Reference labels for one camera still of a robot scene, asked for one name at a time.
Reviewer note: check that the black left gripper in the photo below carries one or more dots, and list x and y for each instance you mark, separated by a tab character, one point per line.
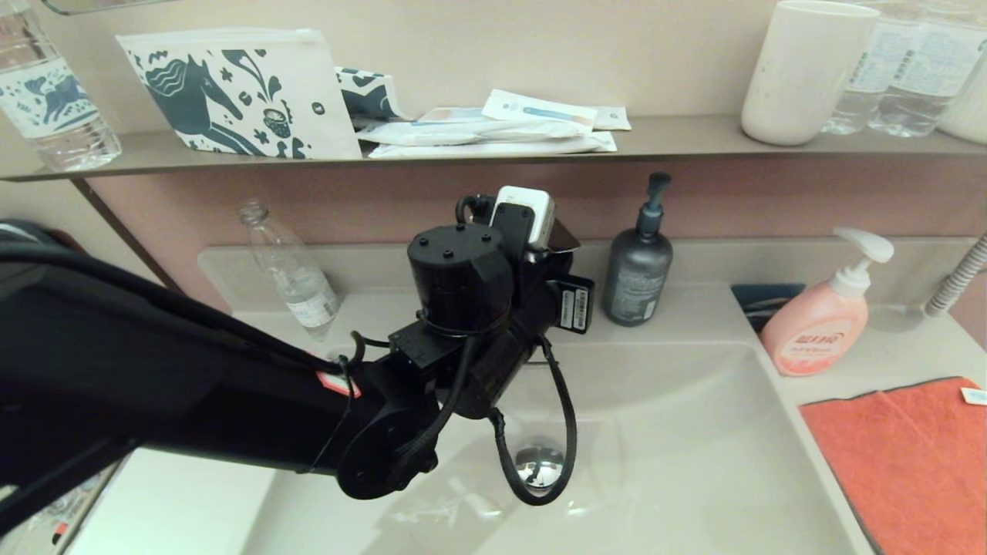
540	293

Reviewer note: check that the orange microfibre cloth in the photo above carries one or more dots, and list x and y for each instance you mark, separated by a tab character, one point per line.
910	462

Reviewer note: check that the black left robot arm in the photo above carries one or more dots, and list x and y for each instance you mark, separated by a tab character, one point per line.
193	385

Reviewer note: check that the white wash basin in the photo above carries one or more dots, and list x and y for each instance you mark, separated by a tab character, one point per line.
694	432

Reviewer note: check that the dark grey pump bottle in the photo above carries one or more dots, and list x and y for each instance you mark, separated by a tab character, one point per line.
636	277

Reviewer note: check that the chrome drain stopper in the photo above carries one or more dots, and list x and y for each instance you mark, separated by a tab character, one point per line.
540	462

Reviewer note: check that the white sachet blue stripe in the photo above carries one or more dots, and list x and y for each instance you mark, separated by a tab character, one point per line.
540	108

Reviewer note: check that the small white sachet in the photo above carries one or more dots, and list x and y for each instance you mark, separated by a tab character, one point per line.
613	119

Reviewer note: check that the white sachet peach print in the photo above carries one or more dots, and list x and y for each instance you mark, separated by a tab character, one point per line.
455	115

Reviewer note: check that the dark blue soap dish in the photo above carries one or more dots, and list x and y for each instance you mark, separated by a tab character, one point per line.
759	297

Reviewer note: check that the empty clear plastic bottle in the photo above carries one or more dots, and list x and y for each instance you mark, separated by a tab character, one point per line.
297	277

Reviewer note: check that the small blue print pouch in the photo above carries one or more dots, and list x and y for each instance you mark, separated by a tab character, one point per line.
368	96

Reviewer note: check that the pink pump soap bottle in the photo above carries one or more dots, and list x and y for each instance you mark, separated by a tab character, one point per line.
813	331

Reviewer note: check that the tall white cup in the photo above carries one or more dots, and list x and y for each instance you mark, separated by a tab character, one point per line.
802	77

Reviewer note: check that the white pouch blue horse print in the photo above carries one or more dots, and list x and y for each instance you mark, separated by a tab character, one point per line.
231	92

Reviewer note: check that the clear water bottle white label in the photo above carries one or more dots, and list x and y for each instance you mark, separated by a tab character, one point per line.
856	92
921	85

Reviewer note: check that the white ribbed container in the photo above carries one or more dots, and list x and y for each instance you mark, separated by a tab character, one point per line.
970	108

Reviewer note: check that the dark grey hair dryer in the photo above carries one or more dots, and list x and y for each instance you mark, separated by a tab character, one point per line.
31	231

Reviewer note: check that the clear bottle blue deer label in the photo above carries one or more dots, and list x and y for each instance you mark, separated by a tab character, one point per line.
54	100

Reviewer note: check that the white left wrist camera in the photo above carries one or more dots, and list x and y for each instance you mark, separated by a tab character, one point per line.
533	212

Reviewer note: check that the grey wall shelf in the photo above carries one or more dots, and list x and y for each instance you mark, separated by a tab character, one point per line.
694	142

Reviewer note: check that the beige towel rail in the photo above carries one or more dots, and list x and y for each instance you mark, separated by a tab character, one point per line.
80	524

